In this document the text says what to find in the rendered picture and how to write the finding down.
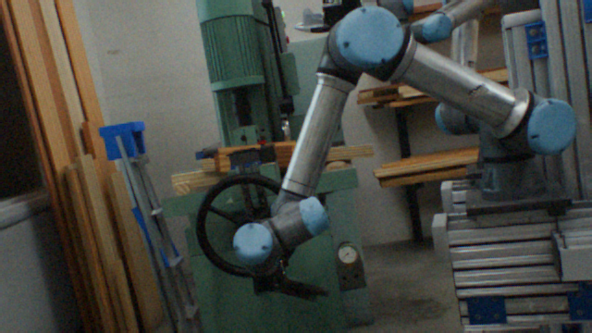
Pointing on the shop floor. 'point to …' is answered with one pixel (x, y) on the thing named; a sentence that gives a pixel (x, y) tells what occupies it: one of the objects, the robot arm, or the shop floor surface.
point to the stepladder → (151, 221)
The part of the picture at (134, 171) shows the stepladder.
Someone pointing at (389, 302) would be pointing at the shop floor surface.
